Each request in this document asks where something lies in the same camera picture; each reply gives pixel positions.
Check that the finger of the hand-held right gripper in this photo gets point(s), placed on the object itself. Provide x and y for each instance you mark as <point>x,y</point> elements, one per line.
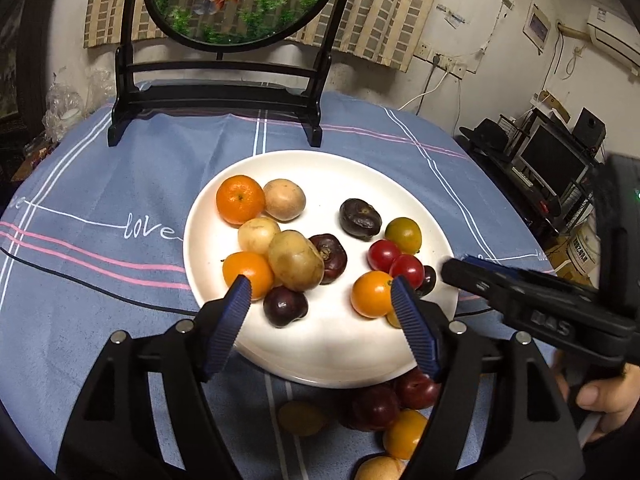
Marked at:
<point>515,266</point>
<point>525,305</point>

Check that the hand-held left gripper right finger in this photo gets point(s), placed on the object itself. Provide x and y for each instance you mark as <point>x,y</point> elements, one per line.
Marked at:
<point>415,330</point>

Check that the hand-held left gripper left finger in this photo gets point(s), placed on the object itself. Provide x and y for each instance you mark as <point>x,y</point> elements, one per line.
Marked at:
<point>227,330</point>

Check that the tiny yellow fruit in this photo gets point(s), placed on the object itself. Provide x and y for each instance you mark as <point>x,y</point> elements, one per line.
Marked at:
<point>394,320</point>

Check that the dark brown chestnut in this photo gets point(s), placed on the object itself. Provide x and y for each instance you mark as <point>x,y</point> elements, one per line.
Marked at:
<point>360,217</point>
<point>285,306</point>
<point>331,260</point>
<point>426,280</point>

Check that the smooth orange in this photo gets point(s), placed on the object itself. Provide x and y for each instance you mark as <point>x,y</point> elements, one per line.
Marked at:
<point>371,294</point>
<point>250,270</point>
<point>404,435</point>

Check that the red cherry tomato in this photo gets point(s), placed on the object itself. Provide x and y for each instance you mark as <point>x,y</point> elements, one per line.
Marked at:
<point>407,270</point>
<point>382,255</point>

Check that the greenish orange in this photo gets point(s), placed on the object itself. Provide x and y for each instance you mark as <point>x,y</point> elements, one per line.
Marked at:
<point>403,235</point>

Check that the white oval plate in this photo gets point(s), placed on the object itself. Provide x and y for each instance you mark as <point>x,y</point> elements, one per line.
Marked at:
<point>320,355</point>

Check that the spotted yellow passion fruit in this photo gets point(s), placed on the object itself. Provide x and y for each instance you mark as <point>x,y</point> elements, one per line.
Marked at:
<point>257,235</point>

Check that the large bumpy mandarin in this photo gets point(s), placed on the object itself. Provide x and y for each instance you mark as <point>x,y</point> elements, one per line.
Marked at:
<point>240,199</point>

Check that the person's right hand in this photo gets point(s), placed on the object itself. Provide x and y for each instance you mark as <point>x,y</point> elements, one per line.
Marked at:
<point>610,400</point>

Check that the cardboard box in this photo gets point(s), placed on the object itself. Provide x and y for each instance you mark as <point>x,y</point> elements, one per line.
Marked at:
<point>580,255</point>

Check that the dark red plum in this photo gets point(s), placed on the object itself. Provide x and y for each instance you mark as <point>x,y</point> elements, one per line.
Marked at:
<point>372,407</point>
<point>417,390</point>

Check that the black computer desk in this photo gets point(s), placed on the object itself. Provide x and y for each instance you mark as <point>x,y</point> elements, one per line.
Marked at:
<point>540,200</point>

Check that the black computer monitor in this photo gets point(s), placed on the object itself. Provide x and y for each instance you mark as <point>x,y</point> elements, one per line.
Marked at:
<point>552,157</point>

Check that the small yellow-green fruit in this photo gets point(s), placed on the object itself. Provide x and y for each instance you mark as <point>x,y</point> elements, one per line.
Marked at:
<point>302,417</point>

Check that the black speaker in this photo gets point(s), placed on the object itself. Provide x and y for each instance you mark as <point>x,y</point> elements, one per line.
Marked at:
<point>590,127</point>

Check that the black hat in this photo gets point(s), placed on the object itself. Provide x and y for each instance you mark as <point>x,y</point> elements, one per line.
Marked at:
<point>487,135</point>

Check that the tan round fruit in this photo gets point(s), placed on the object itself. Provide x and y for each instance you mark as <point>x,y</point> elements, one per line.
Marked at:
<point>284,200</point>

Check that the pale yellow passion fruit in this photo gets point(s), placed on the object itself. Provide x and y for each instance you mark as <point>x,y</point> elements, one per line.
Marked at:
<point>380,469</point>

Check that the white air conditioner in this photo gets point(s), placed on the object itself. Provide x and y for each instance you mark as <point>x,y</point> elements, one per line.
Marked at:
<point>615,35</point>

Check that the clear plastic bag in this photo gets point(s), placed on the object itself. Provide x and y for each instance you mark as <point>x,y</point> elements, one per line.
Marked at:
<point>62,110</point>

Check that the checked beige curtain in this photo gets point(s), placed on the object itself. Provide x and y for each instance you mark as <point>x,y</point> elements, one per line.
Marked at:
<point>380,15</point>

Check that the round painted screen black stand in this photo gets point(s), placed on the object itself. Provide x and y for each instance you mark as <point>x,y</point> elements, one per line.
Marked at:
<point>230,5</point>

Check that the dark framed picture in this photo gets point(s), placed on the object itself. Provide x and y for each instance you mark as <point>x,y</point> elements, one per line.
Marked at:
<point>20,70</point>

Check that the white wall socket strip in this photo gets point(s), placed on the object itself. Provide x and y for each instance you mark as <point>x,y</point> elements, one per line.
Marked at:
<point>442,62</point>

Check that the white wall panel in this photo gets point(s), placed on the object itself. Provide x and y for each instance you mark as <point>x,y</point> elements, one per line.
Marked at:
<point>537,25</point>

